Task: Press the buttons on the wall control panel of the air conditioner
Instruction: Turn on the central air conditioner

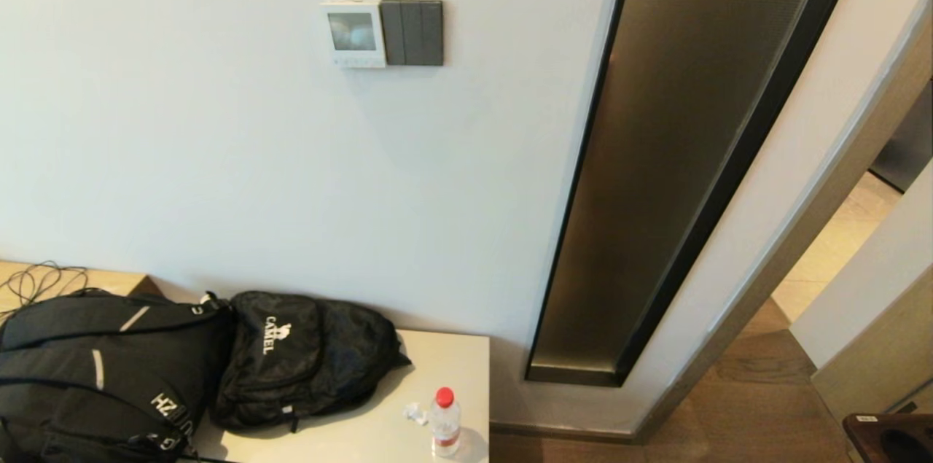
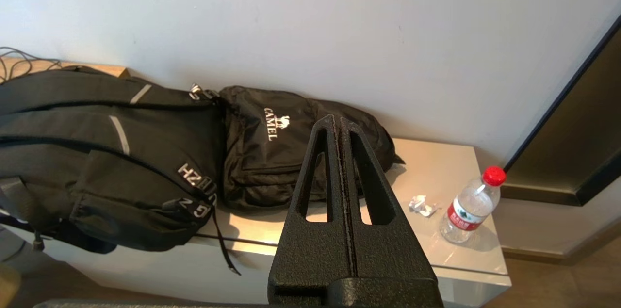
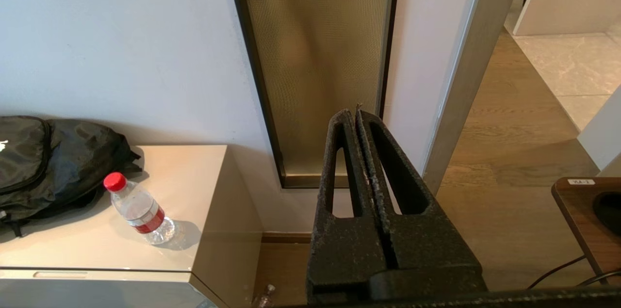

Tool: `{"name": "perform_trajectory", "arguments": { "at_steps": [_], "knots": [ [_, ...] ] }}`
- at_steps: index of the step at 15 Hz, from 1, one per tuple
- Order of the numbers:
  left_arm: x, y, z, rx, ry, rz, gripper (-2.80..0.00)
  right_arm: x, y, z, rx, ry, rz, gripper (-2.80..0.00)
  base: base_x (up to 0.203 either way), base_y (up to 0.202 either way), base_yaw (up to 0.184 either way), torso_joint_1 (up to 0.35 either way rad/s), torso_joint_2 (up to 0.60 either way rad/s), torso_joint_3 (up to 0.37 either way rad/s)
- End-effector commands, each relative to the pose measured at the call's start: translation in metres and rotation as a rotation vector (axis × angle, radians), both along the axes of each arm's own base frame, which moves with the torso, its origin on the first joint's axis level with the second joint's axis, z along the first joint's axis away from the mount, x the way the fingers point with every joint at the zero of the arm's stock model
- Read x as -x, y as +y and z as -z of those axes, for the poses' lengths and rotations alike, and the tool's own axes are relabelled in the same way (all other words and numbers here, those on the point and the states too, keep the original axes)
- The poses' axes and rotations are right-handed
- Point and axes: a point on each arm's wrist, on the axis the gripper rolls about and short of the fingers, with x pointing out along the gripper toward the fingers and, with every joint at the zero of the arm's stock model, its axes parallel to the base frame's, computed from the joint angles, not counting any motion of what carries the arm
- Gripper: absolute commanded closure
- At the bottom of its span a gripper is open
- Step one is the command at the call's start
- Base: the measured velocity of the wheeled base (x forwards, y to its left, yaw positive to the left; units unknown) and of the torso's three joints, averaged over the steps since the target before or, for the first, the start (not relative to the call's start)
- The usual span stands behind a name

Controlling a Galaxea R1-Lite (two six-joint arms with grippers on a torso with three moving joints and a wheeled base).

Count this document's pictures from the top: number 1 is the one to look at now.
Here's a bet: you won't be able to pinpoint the grey-brown door frame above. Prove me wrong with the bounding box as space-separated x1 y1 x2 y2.
633 11 933 446

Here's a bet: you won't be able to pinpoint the black Camel logo backpack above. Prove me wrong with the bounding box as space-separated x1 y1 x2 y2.
210 291 412 435

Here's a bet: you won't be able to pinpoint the grey wall light switch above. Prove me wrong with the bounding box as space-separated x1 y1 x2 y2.
380 0 445 67

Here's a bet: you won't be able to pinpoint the large black backpack grey stripes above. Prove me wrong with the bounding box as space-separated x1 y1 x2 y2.
0 289 238 463

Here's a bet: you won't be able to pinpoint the thin black cable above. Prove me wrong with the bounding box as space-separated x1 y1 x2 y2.
0 261 90 322

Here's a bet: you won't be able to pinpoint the dark grey cabinet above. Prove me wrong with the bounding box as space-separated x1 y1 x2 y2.
869 80 933 194

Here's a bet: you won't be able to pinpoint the white wall thermostat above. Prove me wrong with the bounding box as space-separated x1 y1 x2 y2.
321 1 387 69

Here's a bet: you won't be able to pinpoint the beige door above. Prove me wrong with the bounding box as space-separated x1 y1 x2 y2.
789 160 933 420

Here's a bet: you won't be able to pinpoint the clear water bottle red cap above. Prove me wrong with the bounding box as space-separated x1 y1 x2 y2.
429 387 462 458

